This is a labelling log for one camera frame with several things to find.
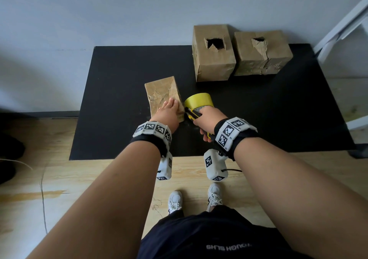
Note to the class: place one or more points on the person's right hand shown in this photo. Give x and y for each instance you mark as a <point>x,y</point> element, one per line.
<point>211,119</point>

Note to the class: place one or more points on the person's left hand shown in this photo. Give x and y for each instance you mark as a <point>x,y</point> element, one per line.
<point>168,115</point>

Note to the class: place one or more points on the black yellow utility knife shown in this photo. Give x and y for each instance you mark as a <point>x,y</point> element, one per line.
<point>194,113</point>

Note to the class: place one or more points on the yellow tape roll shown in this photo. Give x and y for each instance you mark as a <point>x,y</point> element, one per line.
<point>198,99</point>

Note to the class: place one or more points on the small cardboard box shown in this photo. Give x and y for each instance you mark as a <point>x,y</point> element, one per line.
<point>161,90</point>

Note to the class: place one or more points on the tall cardboard box square hole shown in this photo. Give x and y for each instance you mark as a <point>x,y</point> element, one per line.
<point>215,63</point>

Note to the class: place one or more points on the wide cardboard box torn flap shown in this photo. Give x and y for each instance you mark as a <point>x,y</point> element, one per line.
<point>276,49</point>

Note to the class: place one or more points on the person's left forearm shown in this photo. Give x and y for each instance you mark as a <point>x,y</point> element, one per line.
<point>100,210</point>

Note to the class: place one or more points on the person's right forearm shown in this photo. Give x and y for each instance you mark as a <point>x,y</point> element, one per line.
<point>299,204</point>

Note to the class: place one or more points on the black marker wristband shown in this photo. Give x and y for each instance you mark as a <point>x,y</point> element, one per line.
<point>151,136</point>
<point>234,136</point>

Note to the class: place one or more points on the white right sneaker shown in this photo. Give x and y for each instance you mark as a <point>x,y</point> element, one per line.
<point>214,195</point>

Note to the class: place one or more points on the white sneaker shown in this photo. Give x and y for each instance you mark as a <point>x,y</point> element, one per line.
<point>214,195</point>
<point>174,202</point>

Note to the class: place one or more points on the white left sneaker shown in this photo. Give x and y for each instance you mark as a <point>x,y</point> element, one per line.
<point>174,202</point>

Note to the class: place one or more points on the thin black thread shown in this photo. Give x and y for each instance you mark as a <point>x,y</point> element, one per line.
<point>156,207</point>

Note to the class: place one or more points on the black shorts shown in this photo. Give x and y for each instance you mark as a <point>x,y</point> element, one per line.
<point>215,238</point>

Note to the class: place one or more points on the black bag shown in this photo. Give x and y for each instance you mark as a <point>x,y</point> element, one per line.
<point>10,152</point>

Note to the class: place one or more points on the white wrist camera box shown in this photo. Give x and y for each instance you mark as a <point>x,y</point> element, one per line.
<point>164,166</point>
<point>215,165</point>

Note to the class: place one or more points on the white metal shelf frame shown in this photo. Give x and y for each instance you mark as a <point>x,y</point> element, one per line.
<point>359,122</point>

